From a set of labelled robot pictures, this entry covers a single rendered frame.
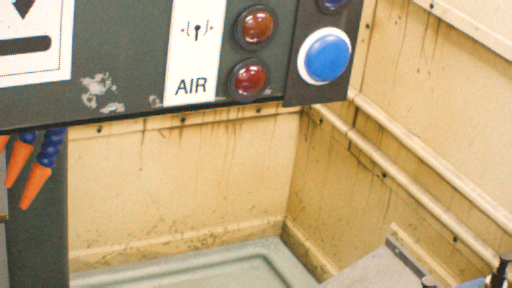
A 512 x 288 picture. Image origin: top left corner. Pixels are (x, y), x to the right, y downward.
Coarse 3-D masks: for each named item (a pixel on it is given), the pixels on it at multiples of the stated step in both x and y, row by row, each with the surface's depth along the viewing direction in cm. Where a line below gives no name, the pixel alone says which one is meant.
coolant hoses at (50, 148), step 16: (64, 128) 61; (0, 144) 61; (16, 144) 61; (48, 144) 61; (16, 160) 61; (48, 160) 62; (16, 176) 62; (32, 176) 62; (48, 176) 62; (32, 192) 62
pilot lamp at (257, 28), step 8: (248, 16) 43; (256, 16) 43; (264, 16) 44; (248, 24) 43; (256, 24) 43; (264, 24) 44; (272, 24) 44; (248, 32) 44; (256, 32) 44; (264, 32) 44; (248, 40) 44; (256, 40) 44; (264, 40) 44
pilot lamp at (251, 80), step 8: (240, 72) 45; (248, 72) 45; (256, 72) 45; (264, 72) 45; (240, 80) 45; (248, 80) 45; (256, 80) 45; (264, 80) 46; (240, 88) 45; (248, 88) 45; (256, 88) 46; (248, 96) 46
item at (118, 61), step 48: (96, 0) 39; (144, 0) 40; (240, 0) 43; (288, 0) 44; (96, 48) 40; (144, 48) 42; (240, 48) 45; (288, 48) 46; (0, 96) 39; (48, 96) 40; (96, 96) 42; (144, 96) 43
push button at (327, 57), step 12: (324, 36) 46; (336, 36) 46; (312, 48) 46; (324, 48) 46; (336, 48) 46; (348, 48) 47; (312, 60) 46; (324, 60) 46; (336, 60) 47; (348, 60) 47; (312, 72) 47; (324, 72) 47; (336, 72) 47
